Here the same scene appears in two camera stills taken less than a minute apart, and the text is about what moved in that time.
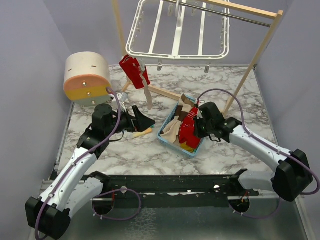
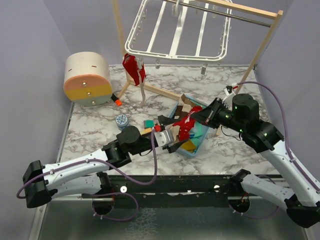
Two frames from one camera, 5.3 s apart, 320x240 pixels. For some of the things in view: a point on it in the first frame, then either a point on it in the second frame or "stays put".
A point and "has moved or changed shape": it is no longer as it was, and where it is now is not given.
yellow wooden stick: (139, 134) stays put
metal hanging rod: (201, 8) stays put
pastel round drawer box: (87, 76) stays put
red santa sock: (131, 66) stays put
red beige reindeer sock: (145, 78) → (142, 71)
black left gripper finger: (143, 122) → (164, 120)
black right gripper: (198, 132) → (207, 115)
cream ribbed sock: (171, 131) stays put
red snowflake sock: (186, 129) has moved or changed shape
